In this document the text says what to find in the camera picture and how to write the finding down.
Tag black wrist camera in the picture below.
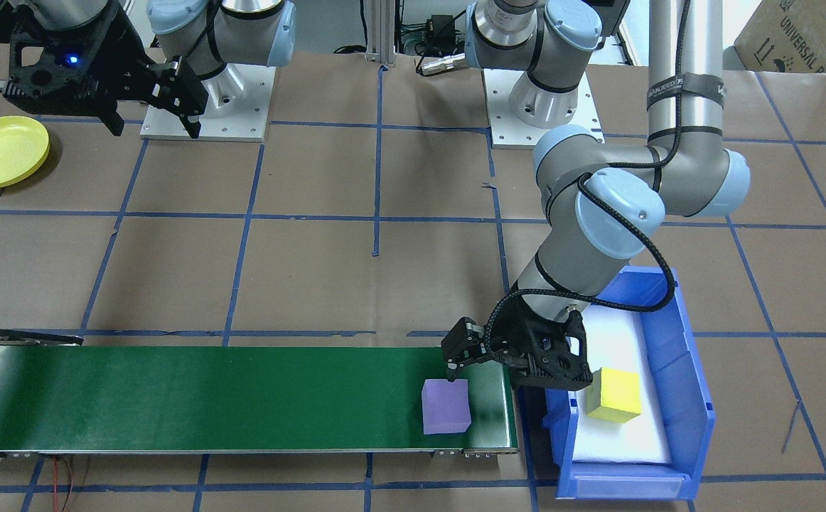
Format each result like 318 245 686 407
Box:
516 359 594 390
2 73 101 116

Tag green conveyor belt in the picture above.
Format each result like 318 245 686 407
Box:
0 329 520 459

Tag yellow foam block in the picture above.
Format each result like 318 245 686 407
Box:
585 367 643 424

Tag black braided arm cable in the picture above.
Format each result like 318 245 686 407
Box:
491 0 691 356

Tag silver metal cylinder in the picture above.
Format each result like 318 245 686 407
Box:
417 53 467 75

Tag white foam pad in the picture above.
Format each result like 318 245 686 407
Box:
569 302 673 464

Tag cardboard box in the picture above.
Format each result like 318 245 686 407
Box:
733 0 826 78

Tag purple foam block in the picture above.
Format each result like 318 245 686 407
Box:
422 379 472 435

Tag yellow plate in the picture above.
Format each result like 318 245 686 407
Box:
0 116 51 190

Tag aluminium upright post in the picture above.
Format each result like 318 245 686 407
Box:
363 0 396 68

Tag red conveyor wires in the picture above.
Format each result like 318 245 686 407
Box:
50 455 94 512

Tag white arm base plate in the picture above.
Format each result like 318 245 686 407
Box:
140 63 277 143
483 68 606 150

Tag blue plastic storage bin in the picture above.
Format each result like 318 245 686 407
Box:
516 265 717 501

